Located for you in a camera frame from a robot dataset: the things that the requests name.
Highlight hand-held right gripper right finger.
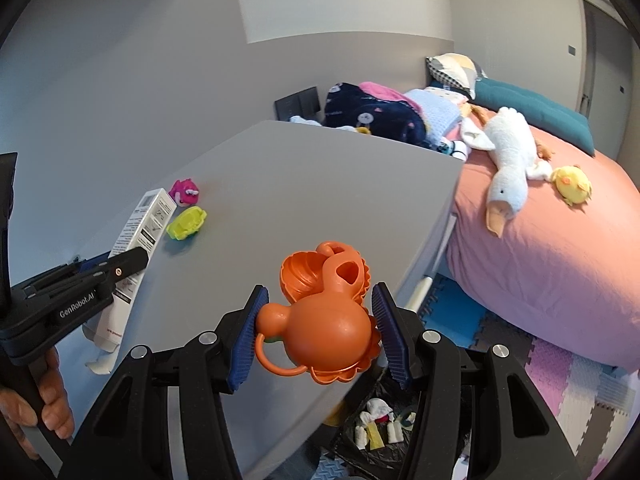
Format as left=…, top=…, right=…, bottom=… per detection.
left=371, top=282, right=583, bottom=480

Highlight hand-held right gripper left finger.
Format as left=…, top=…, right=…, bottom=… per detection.
left=57, top=285, right=271, bottom=480

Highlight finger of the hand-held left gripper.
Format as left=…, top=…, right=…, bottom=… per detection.
left=100, top=247, right=151, bottom=292
left=75, top=254, right=111, bottom=273

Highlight white printed carton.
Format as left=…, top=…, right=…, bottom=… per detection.
left=82, top=188, right=177, bottom=353

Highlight orange plastic toy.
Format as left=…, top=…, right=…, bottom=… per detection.
left=255, top=241, right=382, bottom=386

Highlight bin with black bag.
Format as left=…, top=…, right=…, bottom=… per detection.
left=330, top=370, right=471, bottom=480

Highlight person's left hand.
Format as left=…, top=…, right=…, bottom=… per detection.
left=0, top=347, right=76, bottom=461

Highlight white tissue wad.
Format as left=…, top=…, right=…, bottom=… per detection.
left=367, top=399, right=396, bottom=423

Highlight yellow-green plastic toy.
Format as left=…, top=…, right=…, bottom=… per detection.
left=166, top=206, right=207, bottom=241

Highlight pink plastic toy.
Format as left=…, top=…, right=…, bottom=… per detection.
left=169, top=178, right=200, bottom=208

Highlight bed with pink sheet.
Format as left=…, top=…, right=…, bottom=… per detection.
left=445, top=125, right=640, bottom=371

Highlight grey desk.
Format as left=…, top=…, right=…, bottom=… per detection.
left=0, top=120, right=463, bottom=480

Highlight foam floor mat tiles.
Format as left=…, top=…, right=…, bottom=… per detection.
left=415, top=270, right=640, bottom=480

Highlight white striped plush toy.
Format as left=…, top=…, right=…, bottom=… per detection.
left=439, top=139, right=472, bottom=162

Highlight white goose plush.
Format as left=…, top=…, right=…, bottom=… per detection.
left=460, top=107, right=551, bottom=238

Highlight navy printed blanket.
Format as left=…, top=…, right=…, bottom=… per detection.
left=322, top=82, right=428, bottom=148

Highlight light blue blanket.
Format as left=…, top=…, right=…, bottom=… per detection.
left=405, top=89, right=466, bottom=148

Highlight yellow chick plush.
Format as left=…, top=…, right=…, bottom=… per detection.
left=551, top=165, right=593, bottom=207

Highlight pink cloth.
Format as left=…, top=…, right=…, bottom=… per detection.
left=359, top=81, right=411, bottom=106

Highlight teal cushion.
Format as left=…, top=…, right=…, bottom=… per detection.
left=474, top=77, right=596, bottom=156

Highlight patchwork patterned pillow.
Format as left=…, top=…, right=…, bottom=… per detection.
left=426, top=53, right=488, bottom=100

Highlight white drawer handle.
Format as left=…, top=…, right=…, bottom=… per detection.
left=410, top=275, right=436, bottom=311

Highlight dark wall panel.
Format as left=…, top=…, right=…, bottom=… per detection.
left=274, top=86, right=321, bottom=122

